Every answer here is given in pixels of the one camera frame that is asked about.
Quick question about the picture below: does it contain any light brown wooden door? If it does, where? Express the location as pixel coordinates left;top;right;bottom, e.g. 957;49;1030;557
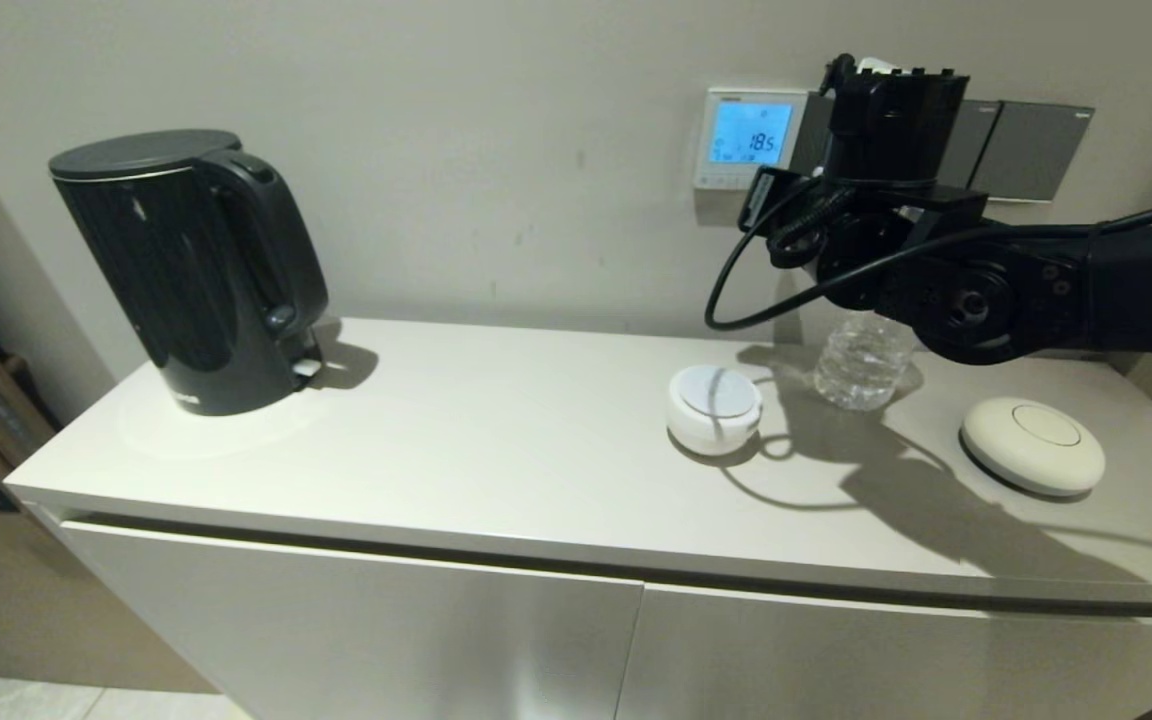
0;280;217;696

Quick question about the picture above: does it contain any white wall thermostat panel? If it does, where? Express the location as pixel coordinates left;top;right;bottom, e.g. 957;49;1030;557
693;87;809;193

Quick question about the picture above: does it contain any small white round speaker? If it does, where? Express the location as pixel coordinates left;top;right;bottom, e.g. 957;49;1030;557
666;363;765;458

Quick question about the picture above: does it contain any cream round disc device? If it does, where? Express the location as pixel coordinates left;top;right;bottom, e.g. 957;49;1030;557
960;396;1107;498

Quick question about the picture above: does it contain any grey triple rocker wall switch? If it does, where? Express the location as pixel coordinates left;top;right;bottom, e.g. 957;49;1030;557
791;93;837;181

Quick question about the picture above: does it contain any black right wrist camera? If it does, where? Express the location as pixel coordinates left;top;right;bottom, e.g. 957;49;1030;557
739;166;799;233

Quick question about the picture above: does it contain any white sideboard cabinet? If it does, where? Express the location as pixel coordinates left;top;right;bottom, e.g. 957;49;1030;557
4;318;1152;720

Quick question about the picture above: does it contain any white cabinet door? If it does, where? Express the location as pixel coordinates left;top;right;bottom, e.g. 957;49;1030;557
61;520;645;720
618;583;1152;720

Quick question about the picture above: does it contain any grey single wall switch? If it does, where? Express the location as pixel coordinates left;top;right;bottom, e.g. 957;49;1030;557
941;98;1003;191
966;103;1097;204

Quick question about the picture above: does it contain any black electric kettle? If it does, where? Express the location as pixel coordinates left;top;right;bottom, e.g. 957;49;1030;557
49;129;330;418

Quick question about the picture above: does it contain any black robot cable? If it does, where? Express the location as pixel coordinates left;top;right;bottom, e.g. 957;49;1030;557
704;185;1152;333

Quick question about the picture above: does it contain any clear plastic water bottle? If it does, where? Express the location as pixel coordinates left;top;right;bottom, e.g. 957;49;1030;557
814;310;917;413

